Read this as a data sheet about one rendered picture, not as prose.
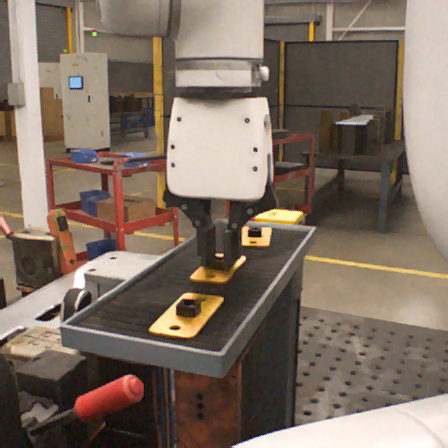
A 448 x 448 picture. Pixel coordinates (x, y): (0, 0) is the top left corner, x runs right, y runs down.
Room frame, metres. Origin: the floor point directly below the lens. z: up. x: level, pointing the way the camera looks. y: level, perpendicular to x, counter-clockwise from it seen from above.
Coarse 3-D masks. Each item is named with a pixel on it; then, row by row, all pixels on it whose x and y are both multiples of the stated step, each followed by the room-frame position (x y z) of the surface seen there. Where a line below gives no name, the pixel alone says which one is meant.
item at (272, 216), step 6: (270, 210) 0.80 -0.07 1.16; (276, 210) 0.80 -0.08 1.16; (282, 210) 0.80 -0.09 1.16; (258, 216) 0.76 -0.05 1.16; (264, 216) 0.76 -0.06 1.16; (270, 216) 0.76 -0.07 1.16; (276, 216) 0.76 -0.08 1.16; (282, 216) 0.76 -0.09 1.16; (288, 216) 0.76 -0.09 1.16; (294, 216) 0.76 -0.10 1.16; (300, 216) 0.77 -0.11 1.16; (264, 222) 0.75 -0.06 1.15; (270, 222) 0.75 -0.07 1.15; (276, 222) 0.75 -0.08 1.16; (282, 222) 0.74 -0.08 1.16; (288, 222) 0.74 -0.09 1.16; (294, 222) 0.74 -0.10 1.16
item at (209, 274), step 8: (216, 256) 0.54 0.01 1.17; (216, 264) 0.52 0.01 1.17; (240, 264) 0.54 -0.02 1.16; (200, 272) 0.51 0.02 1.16; (208, 272) 0.51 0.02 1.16; (216, 272) 0.51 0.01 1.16; (224, 272) 0.51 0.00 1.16; (232, 272) 0.51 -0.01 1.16; (192, 280) 0.49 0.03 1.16; (200, 280) 0.49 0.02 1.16; (208, 280) 0.49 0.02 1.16; (216, 280) 0.49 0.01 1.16; (224, 280) 0.49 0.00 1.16
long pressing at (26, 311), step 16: (128, 256) 1.06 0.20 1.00; (144, 256) 1.06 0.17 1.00; (160, 256) 1.06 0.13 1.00; (80, 272) 0.96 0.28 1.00; (48, 288) 0.88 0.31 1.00; (64, 288) 0.88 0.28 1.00; (16, 304) 0.80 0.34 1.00; (32, 304) 0.80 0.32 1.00; (48, 304) 0.81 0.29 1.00; (0, 320) 0.74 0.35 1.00; (16, 320) 0.74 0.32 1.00; (32, 320) 0.74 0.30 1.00; (0, 336) 0.69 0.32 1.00
